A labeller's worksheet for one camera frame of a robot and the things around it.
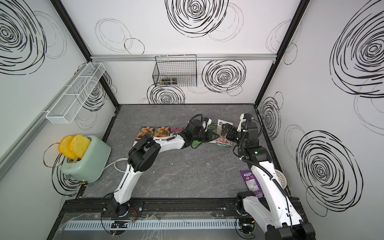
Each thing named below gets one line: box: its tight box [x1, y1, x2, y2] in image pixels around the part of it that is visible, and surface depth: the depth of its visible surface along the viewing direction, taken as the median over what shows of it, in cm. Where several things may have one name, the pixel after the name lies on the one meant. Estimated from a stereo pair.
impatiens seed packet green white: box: [170, 127, 184, 134], surface depth 107 cm
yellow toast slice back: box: [58, 135, 76, 161], surface depth 75 cm
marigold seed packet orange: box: [153, 126, 171, 138], surface depth 107 cm
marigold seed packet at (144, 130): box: [136, 126, 155, 140], surface depth 107 cm
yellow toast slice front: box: [69, 134, 91, 159], surface depth 77 cm
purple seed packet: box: [240, 169, 264, 199], surface depth 82 cm
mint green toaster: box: [60, 135, 112, 183], surface depth 77 cm
